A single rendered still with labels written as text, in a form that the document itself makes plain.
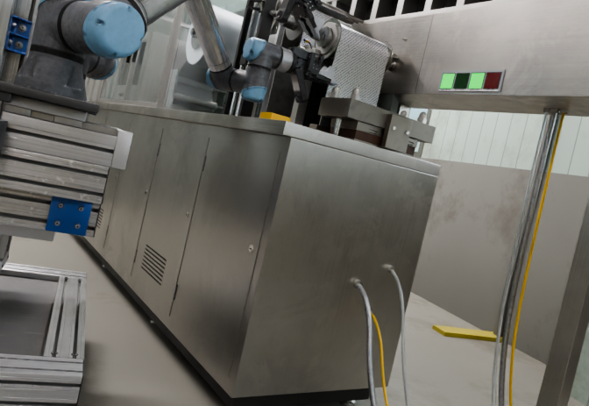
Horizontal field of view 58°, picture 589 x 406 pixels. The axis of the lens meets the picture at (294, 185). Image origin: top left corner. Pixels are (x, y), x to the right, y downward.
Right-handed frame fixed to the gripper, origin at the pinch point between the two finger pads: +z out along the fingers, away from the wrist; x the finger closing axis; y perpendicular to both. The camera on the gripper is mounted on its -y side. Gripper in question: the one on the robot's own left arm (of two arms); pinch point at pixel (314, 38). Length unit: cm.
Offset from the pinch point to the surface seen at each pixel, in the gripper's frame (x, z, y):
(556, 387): -83, 98, -36
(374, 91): -8.3, 27.7, 7.1
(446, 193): 115, 201, 115
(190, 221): 19, 30, -71
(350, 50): -8.3, 9.1, 5.4
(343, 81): -8.2, 16.4, -3.2
